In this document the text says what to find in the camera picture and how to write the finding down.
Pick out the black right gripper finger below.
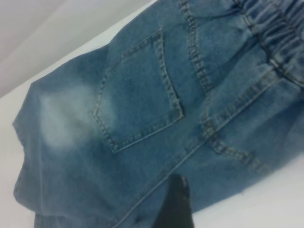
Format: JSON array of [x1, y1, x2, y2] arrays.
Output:
[[154, 174, 193, 228]]

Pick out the blue denim shorts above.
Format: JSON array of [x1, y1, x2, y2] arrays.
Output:
[[11, 0, 304, 228]]

